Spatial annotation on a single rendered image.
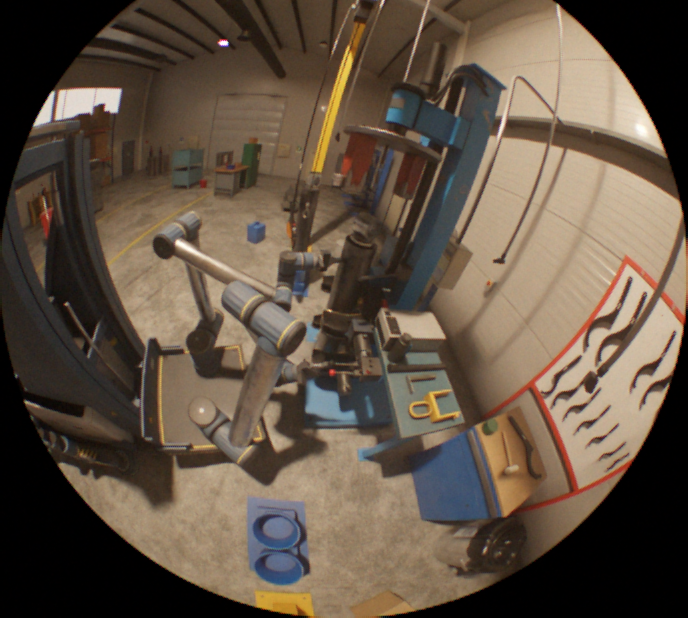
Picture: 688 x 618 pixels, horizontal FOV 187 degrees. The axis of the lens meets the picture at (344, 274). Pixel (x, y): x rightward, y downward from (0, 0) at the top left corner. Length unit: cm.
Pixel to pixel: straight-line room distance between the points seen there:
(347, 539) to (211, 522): 103
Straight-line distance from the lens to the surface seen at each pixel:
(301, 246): 272
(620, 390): 237
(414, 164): 132
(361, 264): 131
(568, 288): 245
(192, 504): 214
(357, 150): 109
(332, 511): 204
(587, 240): 248
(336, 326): 136
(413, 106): 125
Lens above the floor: 198
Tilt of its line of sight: 32 degrees down
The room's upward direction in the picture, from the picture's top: 17 degrees clockwise
